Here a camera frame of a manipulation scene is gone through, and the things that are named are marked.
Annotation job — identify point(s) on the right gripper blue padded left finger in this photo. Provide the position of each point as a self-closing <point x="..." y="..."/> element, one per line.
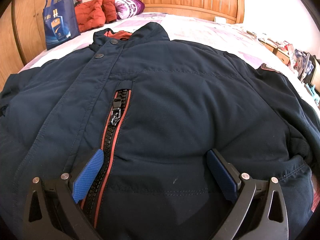
<point x="52" y="209"/>

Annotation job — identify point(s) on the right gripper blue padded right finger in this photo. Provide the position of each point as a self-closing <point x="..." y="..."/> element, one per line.
<point x="259" y="210"/>

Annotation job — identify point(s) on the dark navy padded jacket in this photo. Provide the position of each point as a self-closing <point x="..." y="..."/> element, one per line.
<point x="155" y="182"/>

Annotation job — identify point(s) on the wooden bedside drawer cabinet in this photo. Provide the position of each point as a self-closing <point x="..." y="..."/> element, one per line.
<point x="280" y="54"/>

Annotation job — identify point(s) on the wooden wardrobe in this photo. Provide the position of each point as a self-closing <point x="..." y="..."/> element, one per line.
<point x="22" y="34"/>

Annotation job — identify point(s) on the purple pink patchwork bedsheet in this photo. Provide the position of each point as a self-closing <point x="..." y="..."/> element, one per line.
<point x="212" y="32"/>

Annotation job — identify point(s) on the blue printed tote bag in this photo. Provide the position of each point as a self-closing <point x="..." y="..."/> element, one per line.
<point x="60" y="24"/>

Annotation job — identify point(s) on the red orange puffer jacket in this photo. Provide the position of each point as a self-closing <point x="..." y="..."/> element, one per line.
<point x="94" y="14"/>

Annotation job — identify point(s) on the purple floral pillow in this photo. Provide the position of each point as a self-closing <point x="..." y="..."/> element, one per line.
<point x="128" y="8"/>

